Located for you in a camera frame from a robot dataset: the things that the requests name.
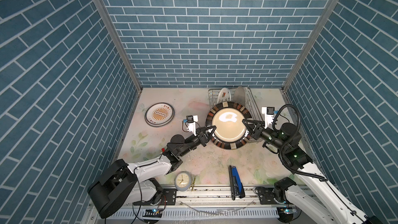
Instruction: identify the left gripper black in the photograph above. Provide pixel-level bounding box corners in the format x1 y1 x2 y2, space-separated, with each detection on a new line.
177 126 216 159

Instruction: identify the black plate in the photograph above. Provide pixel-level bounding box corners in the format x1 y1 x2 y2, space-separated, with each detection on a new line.
205 101 253 150

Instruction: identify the watermelon pattern plate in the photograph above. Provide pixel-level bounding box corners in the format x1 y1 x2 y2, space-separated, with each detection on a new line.
217 88 231 104

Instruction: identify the brown patterned plate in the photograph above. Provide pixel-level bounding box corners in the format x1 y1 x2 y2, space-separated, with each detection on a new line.
145 103 175 127

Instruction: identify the grey plate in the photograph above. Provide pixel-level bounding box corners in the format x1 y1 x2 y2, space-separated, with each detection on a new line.
233 87 246 105

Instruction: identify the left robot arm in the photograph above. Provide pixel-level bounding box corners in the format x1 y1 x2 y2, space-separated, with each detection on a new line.
87 125 217 219

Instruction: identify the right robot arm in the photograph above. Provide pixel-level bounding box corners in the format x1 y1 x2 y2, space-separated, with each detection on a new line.
242 119 381 224

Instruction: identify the small grey clock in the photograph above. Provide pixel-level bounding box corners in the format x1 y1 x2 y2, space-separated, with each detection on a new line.
174 171 193 191

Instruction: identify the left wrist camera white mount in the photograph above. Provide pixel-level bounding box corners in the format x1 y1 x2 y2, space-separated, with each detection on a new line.
183 115 198 136

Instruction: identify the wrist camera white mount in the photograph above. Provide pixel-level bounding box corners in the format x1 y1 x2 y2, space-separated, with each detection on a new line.
261 107 275 128
183 115 198 136

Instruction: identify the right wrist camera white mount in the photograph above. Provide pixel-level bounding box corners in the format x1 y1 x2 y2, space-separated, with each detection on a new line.
261 107 275 128

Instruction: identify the metal wire dish rack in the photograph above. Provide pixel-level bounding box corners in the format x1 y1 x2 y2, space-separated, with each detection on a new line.
208 88 263 144

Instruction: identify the aluminium front rail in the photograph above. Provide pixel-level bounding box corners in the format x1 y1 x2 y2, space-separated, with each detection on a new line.
89 185 346 209

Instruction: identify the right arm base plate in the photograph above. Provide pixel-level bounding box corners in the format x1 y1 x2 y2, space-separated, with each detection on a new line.
254 186 291 205

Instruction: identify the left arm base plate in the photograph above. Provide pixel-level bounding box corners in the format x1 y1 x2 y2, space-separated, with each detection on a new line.
133 188 177 206

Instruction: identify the white perforated cable duct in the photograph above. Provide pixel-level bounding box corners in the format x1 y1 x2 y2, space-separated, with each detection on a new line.
107 207 279 220

